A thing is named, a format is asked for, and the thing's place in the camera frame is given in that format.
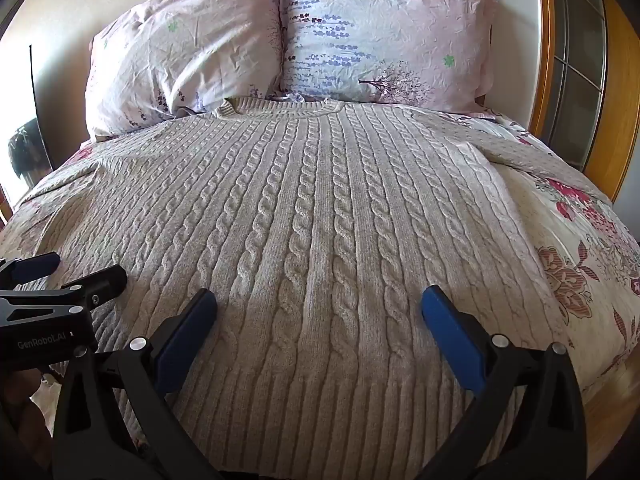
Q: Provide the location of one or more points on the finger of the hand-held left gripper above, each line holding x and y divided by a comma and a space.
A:
102, 282
37, 266

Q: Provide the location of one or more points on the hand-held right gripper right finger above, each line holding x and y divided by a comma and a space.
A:
450, 340

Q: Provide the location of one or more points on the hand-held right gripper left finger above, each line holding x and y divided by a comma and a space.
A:
187, 340

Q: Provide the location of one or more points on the floral bedspread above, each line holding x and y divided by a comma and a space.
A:
580, 260

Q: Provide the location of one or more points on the pink floral pillow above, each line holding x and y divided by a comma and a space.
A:
190, 55
390, 30

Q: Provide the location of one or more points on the wooden door with glass panes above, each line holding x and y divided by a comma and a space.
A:
575, 60

